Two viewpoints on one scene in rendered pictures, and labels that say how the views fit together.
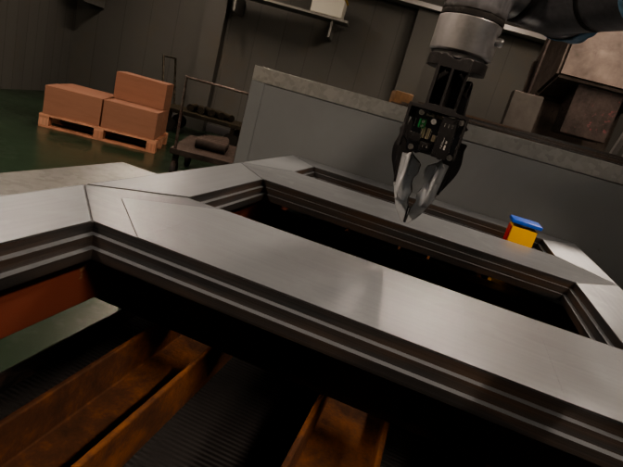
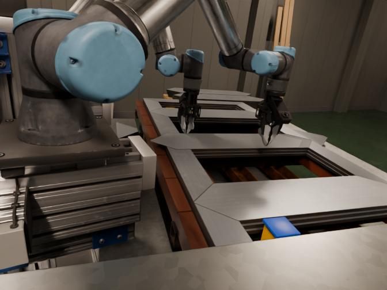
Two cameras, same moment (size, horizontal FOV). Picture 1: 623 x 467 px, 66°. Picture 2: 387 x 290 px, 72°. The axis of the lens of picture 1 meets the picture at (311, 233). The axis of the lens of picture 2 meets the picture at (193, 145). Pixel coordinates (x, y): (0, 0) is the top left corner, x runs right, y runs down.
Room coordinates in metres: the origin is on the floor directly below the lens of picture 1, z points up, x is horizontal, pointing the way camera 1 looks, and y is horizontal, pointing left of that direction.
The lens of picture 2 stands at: (1.33, -0.87, 1.25)
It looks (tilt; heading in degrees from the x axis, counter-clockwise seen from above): 22 degrees down; 148
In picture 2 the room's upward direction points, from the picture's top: 7 degrees clockwise
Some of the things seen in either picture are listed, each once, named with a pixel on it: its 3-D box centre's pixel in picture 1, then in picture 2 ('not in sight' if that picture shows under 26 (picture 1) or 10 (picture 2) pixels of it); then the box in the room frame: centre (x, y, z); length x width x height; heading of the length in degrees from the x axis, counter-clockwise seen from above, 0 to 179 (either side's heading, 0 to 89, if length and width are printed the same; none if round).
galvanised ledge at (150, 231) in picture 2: not in sight; (124, 160); (0.17, -0.54, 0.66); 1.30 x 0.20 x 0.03; 167
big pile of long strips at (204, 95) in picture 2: not in sight; (215, 98); (-0.46, 0.39, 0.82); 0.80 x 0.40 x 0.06; 77
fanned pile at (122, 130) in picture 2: not in sight; (126, 130); (-0.17, -0.43, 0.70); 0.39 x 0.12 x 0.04; 167
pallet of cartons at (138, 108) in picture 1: (112, 104); not in sight; (5.12, 2.40, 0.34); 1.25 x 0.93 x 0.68; 90
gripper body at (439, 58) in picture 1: (441, 109); (271, 106); (0.62, -0.11, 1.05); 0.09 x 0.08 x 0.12; 167
